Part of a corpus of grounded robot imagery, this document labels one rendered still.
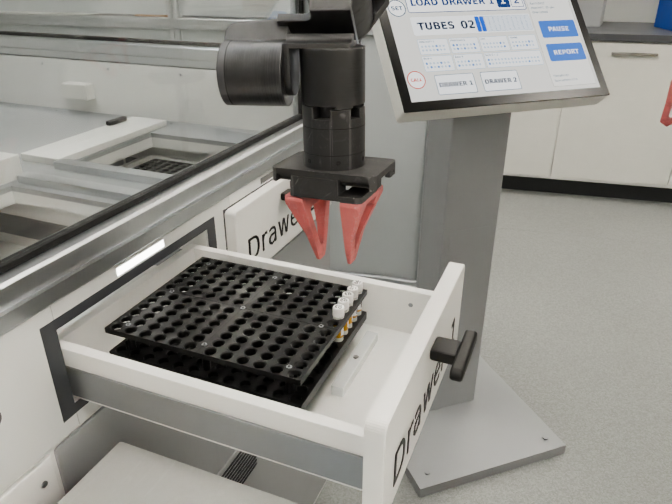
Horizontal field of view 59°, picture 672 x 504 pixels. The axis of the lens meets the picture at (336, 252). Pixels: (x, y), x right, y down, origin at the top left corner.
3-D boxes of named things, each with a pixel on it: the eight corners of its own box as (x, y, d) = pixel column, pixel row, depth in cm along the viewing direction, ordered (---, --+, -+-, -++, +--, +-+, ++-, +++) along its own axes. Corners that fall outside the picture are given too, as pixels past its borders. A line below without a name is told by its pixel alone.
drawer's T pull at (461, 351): (477, 340, 59) (478, 329, 58) (461, 385, 53) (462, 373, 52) (441, 333, 60) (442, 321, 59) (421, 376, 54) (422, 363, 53)
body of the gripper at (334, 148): (374, 198, 52) (375, 112, 49) (271, 186, 55) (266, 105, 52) (396, 177, 57) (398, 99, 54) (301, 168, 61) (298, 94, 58)
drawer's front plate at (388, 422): (456, 341, 72) (465, 261, 68) (381, 531, 48) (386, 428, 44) (442, 338, 73) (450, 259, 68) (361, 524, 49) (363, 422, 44)
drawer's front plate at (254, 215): (321, 212, 110) (320, 154, 105) (240, 283, 86) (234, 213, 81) (312, 211, 110) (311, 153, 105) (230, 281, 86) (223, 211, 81)
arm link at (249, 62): (354, -56, 49) (364, 6, 58) (220, -52, 51) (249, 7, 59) (343, 78, 47) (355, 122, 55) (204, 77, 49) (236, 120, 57)
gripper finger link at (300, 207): (354, 278, 56) (354, 182, 52) (286, 267, 58) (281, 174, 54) (377, 251, 61) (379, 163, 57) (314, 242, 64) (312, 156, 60)
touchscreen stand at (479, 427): (564, 453, 166) (649, 78, 120) (419, 497, 152) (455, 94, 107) (469, 353, 208) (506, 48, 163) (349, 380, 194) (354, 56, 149)
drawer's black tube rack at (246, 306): (366, 336, 70) (367, 289, 67) (302, 435, 56) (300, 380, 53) (207, 299, 78) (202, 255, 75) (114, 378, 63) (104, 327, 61)
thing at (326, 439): (440, 335, 71) (444, 291, 68) (367, 496, 50) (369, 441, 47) (165, 274, 85) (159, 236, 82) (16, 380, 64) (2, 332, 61)
